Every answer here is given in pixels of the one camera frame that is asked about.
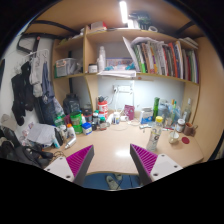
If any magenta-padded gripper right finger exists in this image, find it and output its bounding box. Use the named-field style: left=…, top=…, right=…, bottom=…
left=129, top=143, right=184, bottom=186

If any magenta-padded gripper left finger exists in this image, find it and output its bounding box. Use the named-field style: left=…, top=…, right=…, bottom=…
left=44, top=144, right=95, bottom=187

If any clear yellow-capped drink bottle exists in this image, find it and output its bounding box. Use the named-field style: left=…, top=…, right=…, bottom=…
left=145, top=115, right=164, bottom=153

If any silver tube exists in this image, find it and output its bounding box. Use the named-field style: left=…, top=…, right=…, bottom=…
left=64, top=137, right=78, bottom=150

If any orange-capped white bottle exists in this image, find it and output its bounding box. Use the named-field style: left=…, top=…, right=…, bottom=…
left=65, top=123, right=77, bottom=139

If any blue-lidded white jar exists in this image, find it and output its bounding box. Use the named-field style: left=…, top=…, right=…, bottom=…
left=81, top=122, right=93, bottom=136

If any green tub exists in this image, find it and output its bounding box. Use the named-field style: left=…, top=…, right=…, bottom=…
left=69, top=112, right=84, bottom=135

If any blue and white box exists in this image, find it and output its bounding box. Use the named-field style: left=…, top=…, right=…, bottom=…
left=139, top=108, right=154, bottom=125

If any small red-labelled bottle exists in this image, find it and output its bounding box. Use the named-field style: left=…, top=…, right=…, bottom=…
left=99, top=116, right=108, bottom=131

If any sheet of paper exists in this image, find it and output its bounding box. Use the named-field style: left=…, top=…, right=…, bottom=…
left=26, top=123, right=56, bottom=146

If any white-lidded brown jar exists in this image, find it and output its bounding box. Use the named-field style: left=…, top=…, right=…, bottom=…
left=176, top=118, right=186, bottom=134

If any pink packet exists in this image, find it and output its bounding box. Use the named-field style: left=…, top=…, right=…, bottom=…
left=123, top=104, right=136, bottom=121

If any white blue-labelled bottle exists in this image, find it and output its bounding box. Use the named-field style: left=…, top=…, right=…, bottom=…
left=113, top=111, right=121, bottom=125

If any brown mug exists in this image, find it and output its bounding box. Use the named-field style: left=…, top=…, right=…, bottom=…
left=183, top=122, right=199, bottom=136

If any dark green bottle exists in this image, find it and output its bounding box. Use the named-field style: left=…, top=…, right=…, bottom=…
left=152, top=97, right=161, bottom=121

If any black backpack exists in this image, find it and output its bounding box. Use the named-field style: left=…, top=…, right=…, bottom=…
left=62, top=93, right=82, bottom=116

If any red and white can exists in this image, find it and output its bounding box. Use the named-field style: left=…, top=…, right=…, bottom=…
left=97, top=100, right=109, bottom=119

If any clear white-capped glass bottle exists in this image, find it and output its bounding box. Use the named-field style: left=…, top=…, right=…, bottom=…
left=182, top=98, right=193, bottom=123

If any white power strip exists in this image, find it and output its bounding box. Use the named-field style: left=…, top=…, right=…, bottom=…
left=112, top=85, right=134, bottom=94

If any black hanging garment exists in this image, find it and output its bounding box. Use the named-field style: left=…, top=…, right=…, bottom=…
left=10, top=61, right=36, bottom=126

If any grey hanging garment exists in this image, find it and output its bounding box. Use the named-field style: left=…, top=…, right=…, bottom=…
left=29, top=56, right=44, bottom=98

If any ceiling light bar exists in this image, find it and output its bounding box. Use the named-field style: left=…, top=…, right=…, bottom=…
left=119, top=0, right=129, bottom=24

